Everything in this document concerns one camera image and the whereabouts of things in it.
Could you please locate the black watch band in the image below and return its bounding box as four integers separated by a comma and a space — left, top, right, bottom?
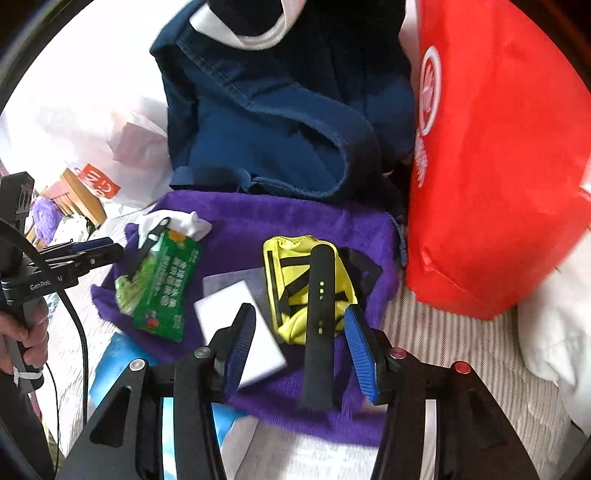
298, 244, 340, 411

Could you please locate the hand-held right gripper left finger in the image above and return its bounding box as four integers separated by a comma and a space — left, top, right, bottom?
58, 303, 258, 480

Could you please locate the translucent drawstring pouch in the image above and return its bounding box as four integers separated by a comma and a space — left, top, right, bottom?
194, 268, 288, 388

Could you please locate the black cable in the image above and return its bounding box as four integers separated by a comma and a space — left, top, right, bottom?
0, 217, 89, 430

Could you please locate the purple fuzzy item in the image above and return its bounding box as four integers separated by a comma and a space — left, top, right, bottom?
31, 198, 64, 244

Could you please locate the red fabric shopping bag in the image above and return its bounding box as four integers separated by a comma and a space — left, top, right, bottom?
404, 0, 591, 321

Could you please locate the white plastic shopping bag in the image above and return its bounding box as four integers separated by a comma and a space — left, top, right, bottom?
0, 83, 172, 209

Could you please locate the purple towel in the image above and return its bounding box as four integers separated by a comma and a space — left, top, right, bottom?
91, 190, 407, 448

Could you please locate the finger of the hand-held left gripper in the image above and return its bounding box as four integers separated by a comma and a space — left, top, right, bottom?
132, 218, 171, 278
41, 237, 125, 274

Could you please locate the white padded jacket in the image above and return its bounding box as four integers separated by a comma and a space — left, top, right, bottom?
522, 185, 591, 437

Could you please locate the white and mint glove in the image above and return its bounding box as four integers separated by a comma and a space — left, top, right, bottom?
137, 210, 213, 241

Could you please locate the person's left forearm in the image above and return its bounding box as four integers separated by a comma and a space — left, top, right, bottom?
0, 369, 56, 480

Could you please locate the person's left hand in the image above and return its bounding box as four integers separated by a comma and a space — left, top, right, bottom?
0, 300, 51, 370

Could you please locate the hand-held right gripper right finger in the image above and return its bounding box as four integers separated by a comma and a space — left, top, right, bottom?
344, 305, 541, 480

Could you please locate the green snack packet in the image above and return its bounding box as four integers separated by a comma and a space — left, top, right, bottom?
115, 231, 203, 343

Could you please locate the yellow pouch with black straps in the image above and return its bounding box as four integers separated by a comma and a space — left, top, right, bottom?
263, 235, 384, 346

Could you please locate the brown cardboard box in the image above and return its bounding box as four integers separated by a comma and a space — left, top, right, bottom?
60, 167, 108, 227

